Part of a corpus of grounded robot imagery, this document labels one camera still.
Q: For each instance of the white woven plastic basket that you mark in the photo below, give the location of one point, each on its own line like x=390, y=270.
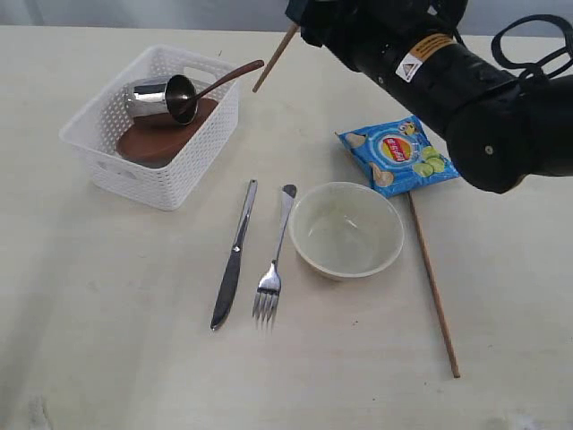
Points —
x=95, y=129

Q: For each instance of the black metal cup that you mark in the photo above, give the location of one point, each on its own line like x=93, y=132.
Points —
x=161, y=101

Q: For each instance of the brown wooden plate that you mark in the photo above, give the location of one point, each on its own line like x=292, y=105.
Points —
x=156, y=146

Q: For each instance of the blue potato chips bag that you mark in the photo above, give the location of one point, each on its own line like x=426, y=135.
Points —
x=397, y=157

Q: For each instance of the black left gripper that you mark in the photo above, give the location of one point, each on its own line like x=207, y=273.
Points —
x=333, y=24

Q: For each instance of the white ceramic bowl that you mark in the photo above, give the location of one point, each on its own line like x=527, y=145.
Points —
x=346, y=231

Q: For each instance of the silver table knife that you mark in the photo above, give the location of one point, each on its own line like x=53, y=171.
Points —
x=229, y=282

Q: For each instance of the brown wooden chopstick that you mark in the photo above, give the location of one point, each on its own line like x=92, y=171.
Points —
x=444, y=327
x=293, y=29

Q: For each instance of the brown wooden spoon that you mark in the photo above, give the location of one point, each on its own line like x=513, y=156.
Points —
x=238, y=72

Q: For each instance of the silver metal fork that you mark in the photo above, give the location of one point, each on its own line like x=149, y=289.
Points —
x=267, y=293

